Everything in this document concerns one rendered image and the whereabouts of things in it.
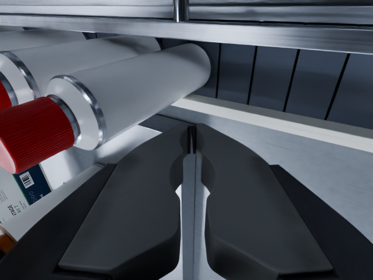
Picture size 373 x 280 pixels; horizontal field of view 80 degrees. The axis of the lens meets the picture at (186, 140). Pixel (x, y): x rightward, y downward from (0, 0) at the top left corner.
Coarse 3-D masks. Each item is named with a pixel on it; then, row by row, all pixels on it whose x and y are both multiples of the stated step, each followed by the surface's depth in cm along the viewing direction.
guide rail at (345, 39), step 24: (0, 24) 29; (24, 24) 26; (48, 24) 24; (72, 24) 22; (96, 24) 20; (120, 24) 19; (144, 24) 18; (168, 24) 17; (192, 24) 16; (216, 24) 15; (240, 24) 14; (264, 24) 14; (288, 24) 14; (312, 48) 13; (336, 48) 12; (360, 48) 12
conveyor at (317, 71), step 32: (224, 64) 24; (256, 64) 23; (288, 64) 21; (320, 64) 20; (352, 64) 19; (224, 96) 26; (256, 96) 24; (288, 96) 23; (320, 96) 21; (352, 96) 20
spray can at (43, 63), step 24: (24, 48) 17; (48, 48) 18; (72, 48) 19; (96, 48) 20; (120, 48) 22; (144, 48) 25; (0, 72) 15; (24, 72) 15; (48, 72) 17; (0, 96) 15; (24, 96) 16
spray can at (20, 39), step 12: (0, 36) 25; (12, 36) 26; (24, 36) 27; (36, 36) 28; (48, 36) 29; (60, 36) 30; (72, 36) 31; (84, 36) 33; (0, 48) 25; (12, 48) 25
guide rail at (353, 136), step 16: (192, 96) 25; (208, 112) 24; (224, 112) 23; (240, 112) 22; (256, 112) 22; (272, 112) 22; (272, 128) 21; (288, 128) 20; (304, 128) 20; (320, 128) 19; (336, 128) 19; (352, 128) 19; (352, 144) 18; (368, 144) 18
